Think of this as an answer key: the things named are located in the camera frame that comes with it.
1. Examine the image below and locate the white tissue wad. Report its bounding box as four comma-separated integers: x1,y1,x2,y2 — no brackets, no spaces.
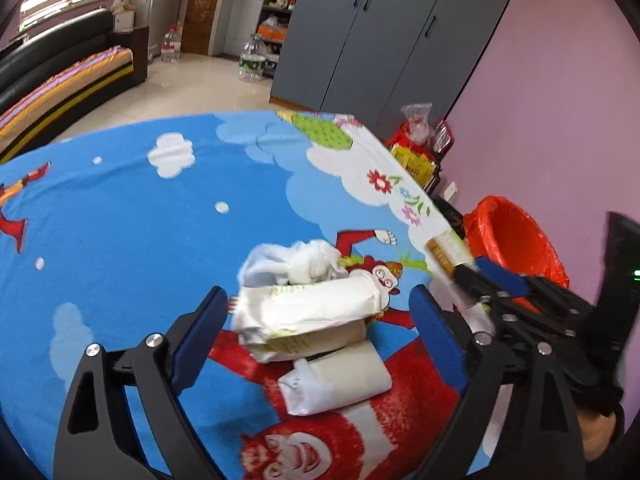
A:
238,240,348,288

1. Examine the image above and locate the large water bottle near fridge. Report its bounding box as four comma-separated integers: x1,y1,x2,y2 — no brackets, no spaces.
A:
160,25,181,63

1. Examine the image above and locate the clear plastic bag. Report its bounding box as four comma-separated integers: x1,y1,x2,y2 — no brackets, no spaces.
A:
400,102,433,145

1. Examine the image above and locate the dark bookshelf with items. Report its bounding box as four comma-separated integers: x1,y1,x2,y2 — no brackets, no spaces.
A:
256,0,297,78

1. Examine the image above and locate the yellow snack package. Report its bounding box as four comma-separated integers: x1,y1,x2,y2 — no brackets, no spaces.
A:
390,144,437,188

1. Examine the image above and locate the large water bottle green label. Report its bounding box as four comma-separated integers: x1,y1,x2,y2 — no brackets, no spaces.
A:
239,34,267,82

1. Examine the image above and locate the white door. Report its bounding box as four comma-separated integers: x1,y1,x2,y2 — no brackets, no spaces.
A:
224,0,264,56

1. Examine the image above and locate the blue cartoon tablecloth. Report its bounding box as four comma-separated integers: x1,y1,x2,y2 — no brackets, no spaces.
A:
1,112,458,479

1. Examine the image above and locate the striped sofa cushion cover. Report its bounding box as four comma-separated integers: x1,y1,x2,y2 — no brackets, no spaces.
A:
1,46,134,162

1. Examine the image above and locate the orange lined trash bin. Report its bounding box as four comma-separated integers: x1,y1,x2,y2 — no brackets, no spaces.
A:
463,195,570,320

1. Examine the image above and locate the brown cardboard panel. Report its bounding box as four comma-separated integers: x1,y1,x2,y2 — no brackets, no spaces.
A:
181,0,218,55

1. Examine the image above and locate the grey wardrobe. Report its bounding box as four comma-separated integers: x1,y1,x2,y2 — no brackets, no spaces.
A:
271,0,509,140

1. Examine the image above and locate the black leather sofa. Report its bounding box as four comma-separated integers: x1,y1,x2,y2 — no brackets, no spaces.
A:
1,8,149,143

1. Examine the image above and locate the white paper packet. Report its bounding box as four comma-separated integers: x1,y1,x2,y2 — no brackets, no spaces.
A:
278,340,393,416

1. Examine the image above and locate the white paper wrapper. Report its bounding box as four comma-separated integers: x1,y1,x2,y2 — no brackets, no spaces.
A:
231,271,390,364

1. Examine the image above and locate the person's right hand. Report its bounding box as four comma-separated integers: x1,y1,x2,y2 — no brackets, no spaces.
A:
577,408,616,462

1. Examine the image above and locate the red snack bag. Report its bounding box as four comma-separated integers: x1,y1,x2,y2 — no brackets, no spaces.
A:
384,119,454,164

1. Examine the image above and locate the small yellow white box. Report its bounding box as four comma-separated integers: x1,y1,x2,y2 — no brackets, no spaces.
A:
426,231,476,278

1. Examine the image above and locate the silver refrigerator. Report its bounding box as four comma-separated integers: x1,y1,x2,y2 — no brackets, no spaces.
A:
130,0,188,59

